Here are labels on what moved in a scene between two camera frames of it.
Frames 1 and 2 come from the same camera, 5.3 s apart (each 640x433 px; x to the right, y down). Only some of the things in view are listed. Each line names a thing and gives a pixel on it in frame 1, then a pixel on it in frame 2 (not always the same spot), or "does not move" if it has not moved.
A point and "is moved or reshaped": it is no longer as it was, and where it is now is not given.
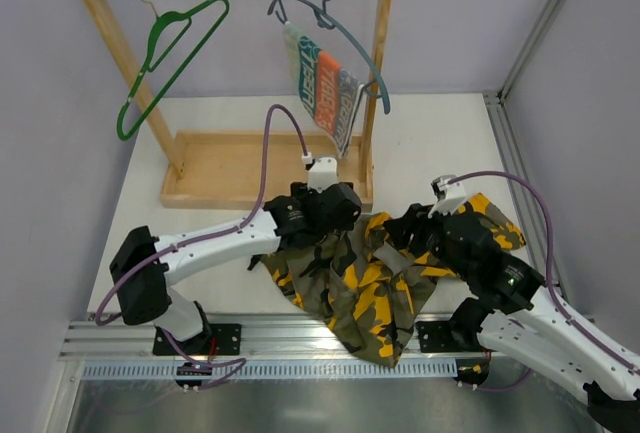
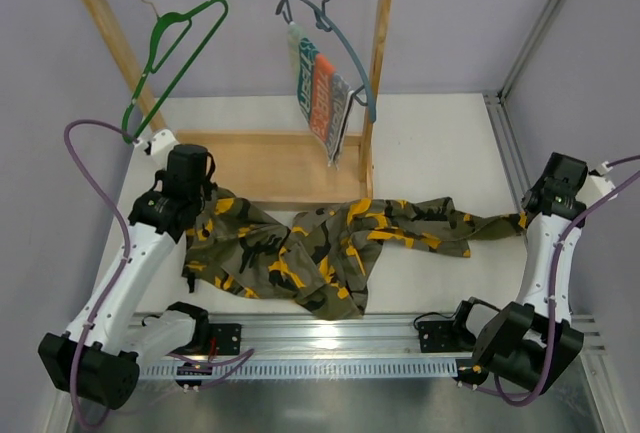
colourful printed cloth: [325, 93] does not move
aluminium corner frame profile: [532, 214] does not move
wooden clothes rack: [244, 169] does not move
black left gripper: [320, 232] to [201, 198]
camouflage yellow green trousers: [367, 279] is moved or reshaped
